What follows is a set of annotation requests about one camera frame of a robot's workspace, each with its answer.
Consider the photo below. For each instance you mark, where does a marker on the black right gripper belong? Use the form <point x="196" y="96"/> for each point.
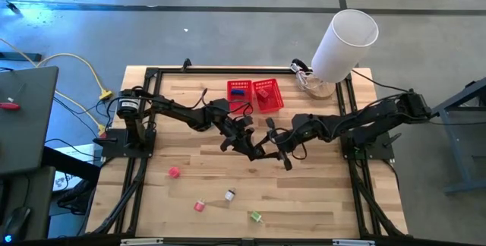
<point x="290" y="141"/>

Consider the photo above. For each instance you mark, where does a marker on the black computer mouse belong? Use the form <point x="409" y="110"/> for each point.
<point x="15" y="219"/>

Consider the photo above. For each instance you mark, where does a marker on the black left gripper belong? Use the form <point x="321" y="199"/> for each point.
<point x="239" y="136"/>

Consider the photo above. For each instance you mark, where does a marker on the silver table bracket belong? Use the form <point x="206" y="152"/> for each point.
<point x="353" y="242"/>
<point x="140" y="241"/>

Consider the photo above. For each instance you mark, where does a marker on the blue mini stapler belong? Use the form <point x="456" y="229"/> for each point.
<point x="237" y="92"/>

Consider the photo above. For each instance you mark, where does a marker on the green white plug charger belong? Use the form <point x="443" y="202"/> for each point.
<point x="255" y="216"/>

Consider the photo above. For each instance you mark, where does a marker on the red mini stapler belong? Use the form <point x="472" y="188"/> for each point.
<point x="262" y="93"/>

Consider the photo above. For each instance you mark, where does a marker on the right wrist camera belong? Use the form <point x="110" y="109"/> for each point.
<point x="270" y="122"/>

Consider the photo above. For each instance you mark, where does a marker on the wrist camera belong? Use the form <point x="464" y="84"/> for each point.
<point x="270" y="122"/>
<point x="247" y="120"/>

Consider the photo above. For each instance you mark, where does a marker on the red plug charger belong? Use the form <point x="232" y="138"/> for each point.
<point x="199" y="205"/>

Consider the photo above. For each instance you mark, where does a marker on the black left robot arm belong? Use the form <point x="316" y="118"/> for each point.
<point x="178" y="111"/>

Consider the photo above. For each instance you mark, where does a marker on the black floor bar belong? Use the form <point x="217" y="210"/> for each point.
<point x="19" y="57"/>

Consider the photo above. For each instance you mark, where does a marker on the black aluminium table frame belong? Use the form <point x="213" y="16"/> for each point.
<point x="247" y="71"/>

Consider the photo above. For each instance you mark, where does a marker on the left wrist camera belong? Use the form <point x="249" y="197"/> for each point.
<point x="247" y="120"/>

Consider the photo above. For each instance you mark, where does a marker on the blue-grey desk frame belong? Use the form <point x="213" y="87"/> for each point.
<point x="457" y="151"/>

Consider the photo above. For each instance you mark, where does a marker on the white shade table lamp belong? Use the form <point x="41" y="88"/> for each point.
<point x="341" y="48"/>

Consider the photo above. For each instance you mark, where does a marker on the pink cube charger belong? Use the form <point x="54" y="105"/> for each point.
<point x="174" y="172"/>

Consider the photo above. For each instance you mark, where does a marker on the white paper sheet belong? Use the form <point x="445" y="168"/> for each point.
<point x="76" y="152"/>

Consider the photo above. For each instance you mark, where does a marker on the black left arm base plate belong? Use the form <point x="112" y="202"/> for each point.
<point x="114" y="148"/>

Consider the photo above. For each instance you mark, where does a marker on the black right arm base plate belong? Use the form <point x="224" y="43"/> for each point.
<point x="379" y="151"/>

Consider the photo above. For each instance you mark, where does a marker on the red plastic basket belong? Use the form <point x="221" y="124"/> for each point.
<point x="271" y="101"/>
<point x="239" y="103"/>

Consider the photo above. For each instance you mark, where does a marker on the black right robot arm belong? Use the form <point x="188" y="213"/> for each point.
<point x="360" y="124"/>

